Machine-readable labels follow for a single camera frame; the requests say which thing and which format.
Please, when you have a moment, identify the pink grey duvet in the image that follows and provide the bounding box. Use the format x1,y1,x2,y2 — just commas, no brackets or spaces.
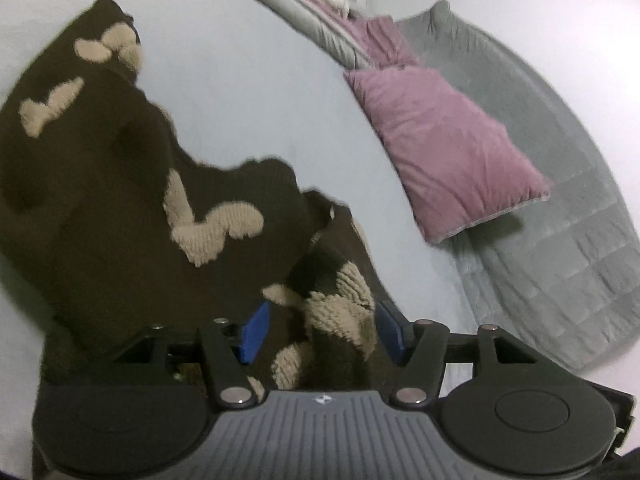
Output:
257,0,373,70

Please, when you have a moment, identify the light blue bed sheet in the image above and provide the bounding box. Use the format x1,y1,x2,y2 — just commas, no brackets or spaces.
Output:
0,0,476,476

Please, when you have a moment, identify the dark brown patterned sweater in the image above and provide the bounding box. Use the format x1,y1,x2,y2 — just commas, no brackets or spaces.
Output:
0,0,402,480

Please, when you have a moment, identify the large pink pillow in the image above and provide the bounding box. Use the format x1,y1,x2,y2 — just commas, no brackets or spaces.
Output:
345,66,550,244

